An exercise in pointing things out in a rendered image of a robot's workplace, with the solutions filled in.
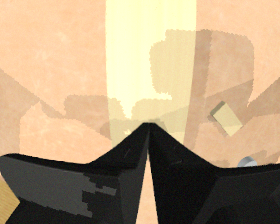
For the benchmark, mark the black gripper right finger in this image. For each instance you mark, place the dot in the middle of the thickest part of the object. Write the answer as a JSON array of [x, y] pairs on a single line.
[[188, 189]]

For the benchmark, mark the pale yellow strip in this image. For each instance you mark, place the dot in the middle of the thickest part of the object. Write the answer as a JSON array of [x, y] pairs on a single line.
[[150, 47]]

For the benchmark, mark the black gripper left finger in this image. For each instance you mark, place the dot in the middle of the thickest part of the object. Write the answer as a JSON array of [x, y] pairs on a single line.
[[108, 188]]

